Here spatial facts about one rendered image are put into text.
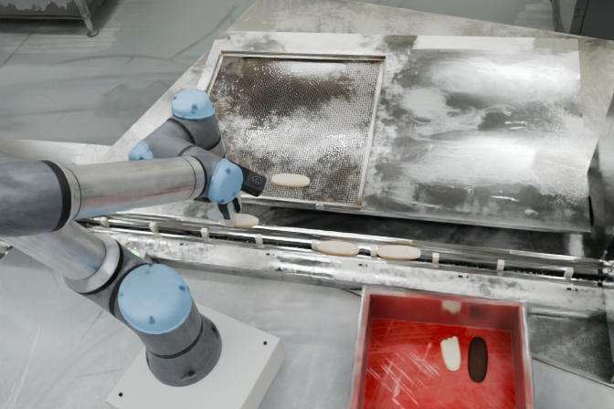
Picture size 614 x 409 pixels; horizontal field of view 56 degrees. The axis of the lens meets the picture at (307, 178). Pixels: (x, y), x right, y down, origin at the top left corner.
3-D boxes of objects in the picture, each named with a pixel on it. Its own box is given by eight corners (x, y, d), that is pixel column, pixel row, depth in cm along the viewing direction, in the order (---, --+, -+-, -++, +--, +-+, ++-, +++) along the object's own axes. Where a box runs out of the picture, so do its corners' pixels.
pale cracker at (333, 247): (316, 253, 137) (315, 250, 136) (319, 240, 139) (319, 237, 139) (358, 257, 135) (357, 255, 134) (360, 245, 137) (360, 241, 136)
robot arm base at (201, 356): (200, 396, 111) (186, 374, 104) (134, 373, 116) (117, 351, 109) (234, 328, 120) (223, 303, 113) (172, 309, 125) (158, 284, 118)
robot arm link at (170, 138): (160, 168, 101) (203, 131, 107) (118, 146, 106) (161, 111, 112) (173, 198, 107) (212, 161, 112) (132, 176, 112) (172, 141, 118)
